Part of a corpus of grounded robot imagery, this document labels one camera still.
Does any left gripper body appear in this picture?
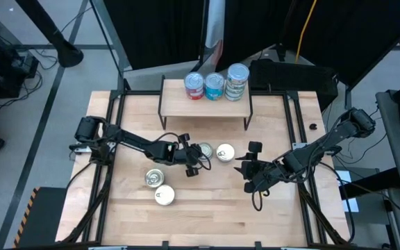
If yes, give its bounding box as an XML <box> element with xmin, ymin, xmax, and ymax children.
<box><xmin>171</xmin><ymin>141</ymin><xmax>204</xmax><ymax>168</ymax></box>

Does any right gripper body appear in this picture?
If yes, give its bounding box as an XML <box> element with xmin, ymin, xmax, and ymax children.
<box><xmin>251</xmin><ymin>158</ymin><xmax>287</xmax><ymax>189</ymax></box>

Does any green white label can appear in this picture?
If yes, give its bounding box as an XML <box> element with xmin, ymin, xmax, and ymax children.
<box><xmin>226</xmin><ymin>86</ymin><xmax>249</xmax><ymax>97</ymax></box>
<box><xmin>224</xmin><ymin>93</ymin><xmax>248</xmax><ymax>103</ymax></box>
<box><xmin>227</xmin><ymin>62</ymin><xmax>251</xmax><ymax>90</ymax></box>

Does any wooden shelf with black legs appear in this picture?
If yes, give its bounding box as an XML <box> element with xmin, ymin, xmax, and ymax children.
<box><xmin>156</xmin><ymin>74</ymin><xmax>254</xmax><ymax>131</ymax></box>

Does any black backdrop curtain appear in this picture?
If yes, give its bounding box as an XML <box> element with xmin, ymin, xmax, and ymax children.
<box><xmin>104</xmin><ymin>0</ymin><xmax>400</xmax><ymax>88</ymax></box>

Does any white pole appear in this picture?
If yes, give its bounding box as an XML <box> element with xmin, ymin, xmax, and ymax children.
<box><xmin>205</xmin><ymin>0</ymin><xmax>226</xmax><ymax>49</ymax></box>

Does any black stand pole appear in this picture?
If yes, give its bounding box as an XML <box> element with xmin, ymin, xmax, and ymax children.
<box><xmin>14</xmin><ymin>0</ymin><xmax>85</xmax><ymax>69</ymax></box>

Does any black hazard-striped mat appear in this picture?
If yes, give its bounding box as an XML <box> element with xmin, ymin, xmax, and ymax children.
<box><xmin>12</xmin><ymin>185</ymin><xmax>68</xmax><ymax>249</ymax></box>

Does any black camera cable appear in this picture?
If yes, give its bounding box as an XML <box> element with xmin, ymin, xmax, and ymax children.
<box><xmin>251</xmin><ymin>180</ymin><xmax>271</xmax><ymax>213</ymax></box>
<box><xmin>149</xmin><ymin>131</ymin><xmax>187</xmax><ymax>147</ymax></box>

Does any black table frame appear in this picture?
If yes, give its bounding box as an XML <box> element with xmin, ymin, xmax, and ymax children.
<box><xmin>56</xmin><ymin>89</ymin><xmax>352</xmax><ymax>247</ymax></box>

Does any yellow cable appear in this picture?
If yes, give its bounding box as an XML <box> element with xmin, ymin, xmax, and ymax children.
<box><xmin>295</xmin><ymin>0</ymin><xmax>317</xmax><ymax>63</ymax></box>

